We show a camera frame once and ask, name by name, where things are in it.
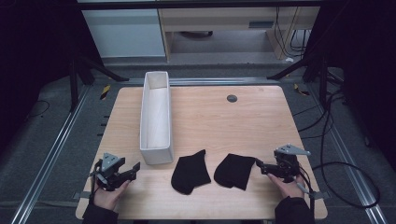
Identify black sock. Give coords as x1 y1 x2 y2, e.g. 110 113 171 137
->
213 153 257 191
170 148 212 196

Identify person's right hand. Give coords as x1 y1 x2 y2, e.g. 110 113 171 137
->
266 173 305 200

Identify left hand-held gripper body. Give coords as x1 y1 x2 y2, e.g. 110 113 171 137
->
92 152 128 191

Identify hanging black cables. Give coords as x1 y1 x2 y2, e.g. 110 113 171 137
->
275 7 313 59

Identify person's left hand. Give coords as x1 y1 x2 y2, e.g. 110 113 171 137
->
92 179 132 213

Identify grey strap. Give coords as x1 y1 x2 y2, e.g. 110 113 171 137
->
310 190 332 201
72 190 95 201

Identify light wooden desk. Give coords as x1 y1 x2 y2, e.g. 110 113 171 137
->
157 6 321 62

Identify thin black floor cable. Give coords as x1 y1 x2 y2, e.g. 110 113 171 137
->
25 99 51 121

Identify white cabinet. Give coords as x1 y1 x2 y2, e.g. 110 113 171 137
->
80 7 167 59

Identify yellow black tape marker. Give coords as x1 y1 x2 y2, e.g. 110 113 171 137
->
293 82 311 97
99 84 112 101

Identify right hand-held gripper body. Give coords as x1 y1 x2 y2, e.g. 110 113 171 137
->
270 143 312 184

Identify left hand-held gripper cable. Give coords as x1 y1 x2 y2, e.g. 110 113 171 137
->
89 160 104 204

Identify right hand-held gripper cable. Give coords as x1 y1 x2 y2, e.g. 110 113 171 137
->
294 164 316 216

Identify long white box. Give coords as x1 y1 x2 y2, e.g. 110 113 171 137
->
138 71 175 165

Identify hand-held gripper cable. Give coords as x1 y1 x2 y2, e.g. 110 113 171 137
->
294 164 316 216
89 160 104 204

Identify metal floor rail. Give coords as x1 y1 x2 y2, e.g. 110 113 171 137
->
123 77 281 87
306 83 390 224
9 84 92 224

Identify black metal stand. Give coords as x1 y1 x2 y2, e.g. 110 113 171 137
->
68 55 131 114
266 55 332 110

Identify looped black floor cable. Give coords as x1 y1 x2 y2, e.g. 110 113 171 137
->
311 88 381 209

